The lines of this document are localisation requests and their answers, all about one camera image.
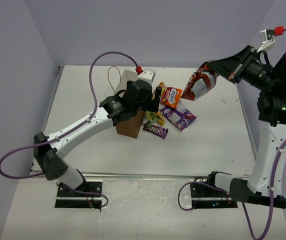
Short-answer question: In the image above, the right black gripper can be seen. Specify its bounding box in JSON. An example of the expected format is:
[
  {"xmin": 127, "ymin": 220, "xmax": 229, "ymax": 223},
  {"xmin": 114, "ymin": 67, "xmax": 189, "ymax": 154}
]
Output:
[{"xmin": 208, "ymin": 45, "xmax": 280, "ymax": 93}]

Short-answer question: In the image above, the green candy wrapper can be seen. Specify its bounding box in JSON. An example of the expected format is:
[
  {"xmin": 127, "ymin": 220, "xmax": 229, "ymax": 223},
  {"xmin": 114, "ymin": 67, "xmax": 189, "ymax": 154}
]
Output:
[{"xmin": 143, "ymin": 111, "xmax": 158, "ymax": 123}]

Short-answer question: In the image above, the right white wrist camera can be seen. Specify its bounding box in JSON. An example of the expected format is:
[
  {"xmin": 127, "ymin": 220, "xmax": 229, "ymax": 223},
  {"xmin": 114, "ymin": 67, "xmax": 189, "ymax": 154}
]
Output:
[{"xmin": 256, "ymin": 25, "xmax": 284, "ymax": 53}]

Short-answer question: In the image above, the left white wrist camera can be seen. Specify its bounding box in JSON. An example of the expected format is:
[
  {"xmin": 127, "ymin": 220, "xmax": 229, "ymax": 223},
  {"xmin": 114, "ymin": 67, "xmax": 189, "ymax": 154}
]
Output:
[{"xmin": 135, "ymin": 66, "xmax": 156, "ymax": 85}]

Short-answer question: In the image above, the yellow M&M's packet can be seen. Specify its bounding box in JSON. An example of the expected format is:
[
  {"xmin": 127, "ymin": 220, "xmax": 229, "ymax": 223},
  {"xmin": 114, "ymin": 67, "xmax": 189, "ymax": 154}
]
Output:
[{"xmin": 156, "ymin": 111, "xmax": 165, "ymax": 127}]

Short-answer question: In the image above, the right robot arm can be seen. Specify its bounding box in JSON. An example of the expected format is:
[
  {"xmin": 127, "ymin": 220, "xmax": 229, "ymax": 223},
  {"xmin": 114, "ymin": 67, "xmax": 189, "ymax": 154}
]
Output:
[{"xmin": 205, "ymin": 46, "xmax": 286, "ymax": 209}]

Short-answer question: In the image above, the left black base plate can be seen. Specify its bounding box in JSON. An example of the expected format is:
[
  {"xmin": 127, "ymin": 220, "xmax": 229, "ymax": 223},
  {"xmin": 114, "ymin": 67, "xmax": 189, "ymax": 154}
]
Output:
[{"xmin": 55, "ymin": 181, "xmax": 103, "ymax": 210}]

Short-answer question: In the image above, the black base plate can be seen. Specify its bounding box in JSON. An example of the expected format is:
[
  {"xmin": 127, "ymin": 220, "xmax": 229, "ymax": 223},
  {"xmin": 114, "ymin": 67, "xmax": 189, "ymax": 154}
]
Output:
[
  {"xmin": 55, "ymin": 181, "xmax": 103, "ymax": 210},
  {"xmin": 190, "ymin": 184, "xmax": 238, "ymax": 210}
]

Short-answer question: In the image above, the brown M&M's packet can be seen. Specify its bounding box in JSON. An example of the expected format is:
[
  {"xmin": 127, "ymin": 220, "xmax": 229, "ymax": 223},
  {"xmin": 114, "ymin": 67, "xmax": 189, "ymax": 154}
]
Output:
[{"xmin": 143, "ymin": 122, "xmax": 168, "ymax": 139}]

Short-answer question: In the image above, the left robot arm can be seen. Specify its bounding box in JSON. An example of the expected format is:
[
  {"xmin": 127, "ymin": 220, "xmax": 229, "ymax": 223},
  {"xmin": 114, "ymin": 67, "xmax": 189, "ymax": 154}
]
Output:
[{"xmin": 34, "ymin": 79, "xmax": 162, "ymax": 197}]

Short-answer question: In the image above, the red Doritos chip bag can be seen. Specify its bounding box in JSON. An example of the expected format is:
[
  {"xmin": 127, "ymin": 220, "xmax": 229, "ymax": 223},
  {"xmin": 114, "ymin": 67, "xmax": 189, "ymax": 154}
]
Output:
[{"xmin": 181, "ymin": 61, "xmax": 218, "ymax": 101}]

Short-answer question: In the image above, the purple white candy bag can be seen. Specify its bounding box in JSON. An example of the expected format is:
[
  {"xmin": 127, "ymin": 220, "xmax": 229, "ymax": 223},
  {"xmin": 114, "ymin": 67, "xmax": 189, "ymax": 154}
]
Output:
[{"xmin": 160, "ymin": 101, "xmax": 197, "ymax": 131}]

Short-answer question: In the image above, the orange Fox's candy bag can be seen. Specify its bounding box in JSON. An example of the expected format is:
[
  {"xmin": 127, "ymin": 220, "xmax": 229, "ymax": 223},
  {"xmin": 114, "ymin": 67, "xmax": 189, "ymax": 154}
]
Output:
[{"xmin": 159, "ymin": 82, "xmax": 182, "ymax": 109}]

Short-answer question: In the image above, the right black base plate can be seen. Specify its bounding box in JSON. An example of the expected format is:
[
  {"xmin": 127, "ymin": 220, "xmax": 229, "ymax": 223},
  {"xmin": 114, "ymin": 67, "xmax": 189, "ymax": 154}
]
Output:
[{"xmin": 190, "ymin": 184, "xmax": 238, "ymax": 210}]

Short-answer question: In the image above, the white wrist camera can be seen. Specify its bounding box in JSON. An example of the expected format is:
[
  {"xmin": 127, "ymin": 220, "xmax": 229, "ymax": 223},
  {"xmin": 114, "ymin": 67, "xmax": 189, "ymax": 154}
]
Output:
[
  {"xmin": 135, "ymin": 66, "xmax": 156, "ymax": 85},
  {"xmin": 256, "ymin": 25, "xmax": 284, "ymax": 53}
]

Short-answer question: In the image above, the brown paper bag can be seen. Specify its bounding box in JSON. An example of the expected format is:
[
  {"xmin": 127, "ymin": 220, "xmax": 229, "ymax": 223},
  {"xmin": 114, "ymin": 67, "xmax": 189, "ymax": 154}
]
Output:
[{"xmin": 107, "ymin": 66, "xmax": 145, "ymax": 139}]

